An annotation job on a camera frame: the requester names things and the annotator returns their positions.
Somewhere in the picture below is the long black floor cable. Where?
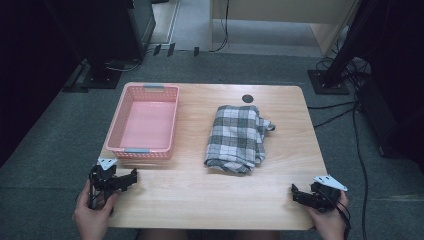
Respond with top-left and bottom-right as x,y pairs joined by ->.
351,103 -> 370,240

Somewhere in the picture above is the person's left hand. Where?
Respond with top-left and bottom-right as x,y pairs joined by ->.
72,179 -> 120,240

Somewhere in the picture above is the white floor cable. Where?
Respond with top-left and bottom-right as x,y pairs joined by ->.
105,58 -> 144,73

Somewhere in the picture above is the black equipment box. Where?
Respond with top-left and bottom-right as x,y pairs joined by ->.
355,59 -> 424,168

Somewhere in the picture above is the person's right hand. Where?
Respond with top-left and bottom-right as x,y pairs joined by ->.
306,191 -> 351,240

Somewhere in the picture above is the pink plastic basket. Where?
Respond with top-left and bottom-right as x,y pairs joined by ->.
104,83 -> 181,160

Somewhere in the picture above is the black hanging cable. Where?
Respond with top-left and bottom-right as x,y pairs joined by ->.
209,0 -> 232,54

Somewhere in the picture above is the dark monitor cabinet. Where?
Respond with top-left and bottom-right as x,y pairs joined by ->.
125,0 -> 157,62

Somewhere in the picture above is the black metal stand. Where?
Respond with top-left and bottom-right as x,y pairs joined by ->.
307,0 -> 378,96
46,0 -> 148,90

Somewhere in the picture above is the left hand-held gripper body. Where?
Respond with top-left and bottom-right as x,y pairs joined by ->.
88,157 -> 125,212

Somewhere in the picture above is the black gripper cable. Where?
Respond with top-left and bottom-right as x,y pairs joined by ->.
328,191 -> 353,240

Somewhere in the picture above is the light wooden desk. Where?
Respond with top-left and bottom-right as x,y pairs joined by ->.
209,0 -> 363,57

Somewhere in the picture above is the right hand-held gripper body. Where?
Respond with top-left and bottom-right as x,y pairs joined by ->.
309,174 -> 349,214

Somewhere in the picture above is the grey plaid cloth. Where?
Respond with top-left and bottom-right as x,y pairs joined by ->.
203,104 -> 277,175

